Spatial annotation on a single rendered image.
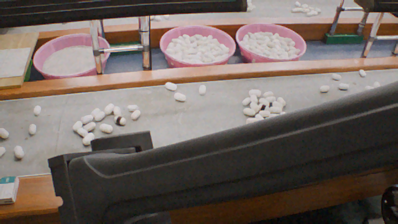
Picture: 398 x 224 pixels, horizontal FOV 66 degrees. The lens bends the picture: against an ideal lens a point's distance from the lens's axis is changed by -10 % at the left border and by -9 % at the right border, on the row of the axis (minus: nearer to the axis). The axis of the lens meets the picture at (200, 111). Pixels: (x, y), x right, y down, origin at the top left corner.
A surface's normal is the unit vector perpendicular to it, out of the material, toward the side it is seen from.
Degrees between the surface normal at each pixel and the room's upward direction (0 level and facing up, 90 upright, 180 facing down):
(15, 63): 0
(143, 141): 46
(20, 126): 0
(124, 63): 0
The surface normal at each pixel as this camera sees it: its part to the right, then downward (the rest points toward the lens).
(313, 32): 0.20, 0.67
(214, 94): 0.06, -0.74
